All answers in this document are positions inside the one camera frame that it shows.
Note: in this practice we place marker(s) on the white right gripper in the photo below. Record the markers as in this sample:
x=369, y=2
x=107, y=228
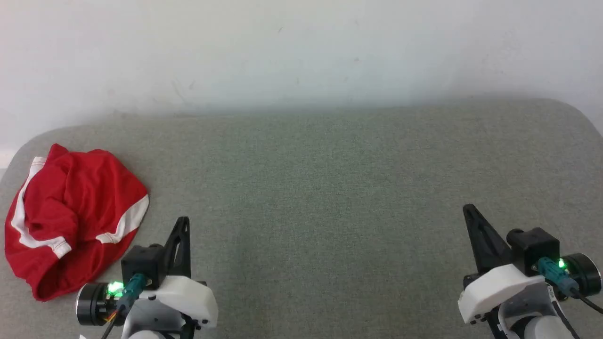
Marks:
x=494, y=289

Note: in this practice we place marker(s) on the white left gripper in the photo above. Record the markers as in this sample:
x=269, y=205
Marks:
x=188, y=296

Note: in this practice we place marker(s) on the red shorts with white stripes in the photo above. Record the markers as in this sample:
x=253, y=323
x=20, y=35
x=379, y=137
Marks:
x=80, y=202

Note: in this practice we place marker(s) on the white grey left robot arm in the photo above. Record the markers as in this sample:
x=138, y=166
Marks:
x=153, y=320

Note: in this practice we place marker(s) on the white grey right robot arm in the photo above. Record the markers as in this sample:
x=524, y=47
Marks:
x=527, y=320

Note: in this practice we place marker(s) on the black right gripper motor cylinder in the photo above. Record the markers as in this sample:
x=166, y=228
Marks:
x=586, y=275

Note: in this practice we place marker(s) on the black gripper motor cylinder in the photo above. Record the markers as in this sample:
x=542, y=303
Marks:
x=92, y=303
x=586, y=275

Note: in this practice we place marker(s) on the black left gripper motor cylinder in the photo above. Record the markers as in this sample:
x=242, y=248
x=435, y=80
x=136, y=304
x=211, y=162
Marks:
x=92, y=303

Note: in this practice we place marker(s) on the grey-green fabric sofa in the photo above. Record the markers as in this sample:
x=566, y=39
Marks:
x=330, y=197

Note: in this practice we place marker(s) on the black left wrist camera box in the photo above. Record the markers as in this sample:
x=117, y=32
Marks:
x=141, y=263

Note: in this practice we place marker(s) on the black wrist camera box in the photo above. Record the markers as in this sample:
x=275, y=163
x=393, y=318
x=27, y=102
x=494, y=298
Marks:
x=141, y=263
x=534, y=247

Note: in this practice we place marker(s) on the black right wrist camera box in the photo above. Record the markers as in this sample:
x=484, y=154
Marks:
x=534, y=247

